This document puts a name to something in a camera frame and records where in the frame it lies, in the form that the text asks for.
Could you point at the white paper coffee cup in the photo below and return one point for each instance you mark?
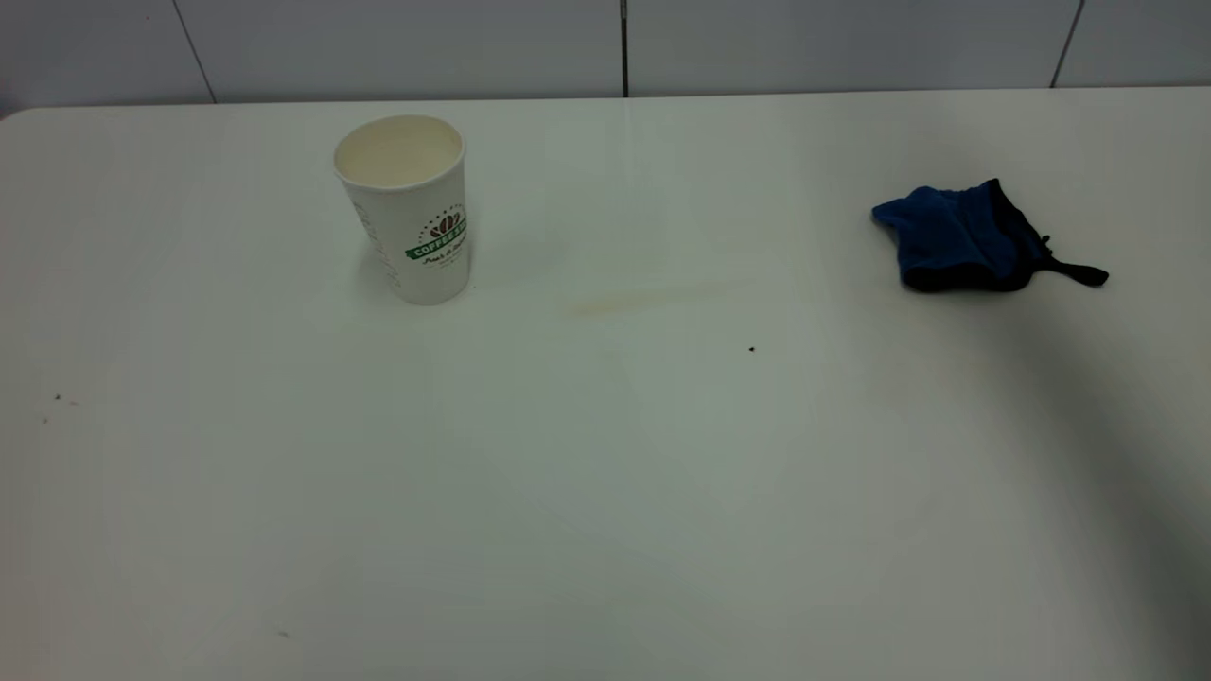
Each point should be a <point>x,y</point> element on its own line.
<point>412,236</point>

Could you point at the blue black cleaning cloth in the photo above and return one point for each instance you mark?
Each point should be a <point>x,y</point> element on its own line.
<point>951,236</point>

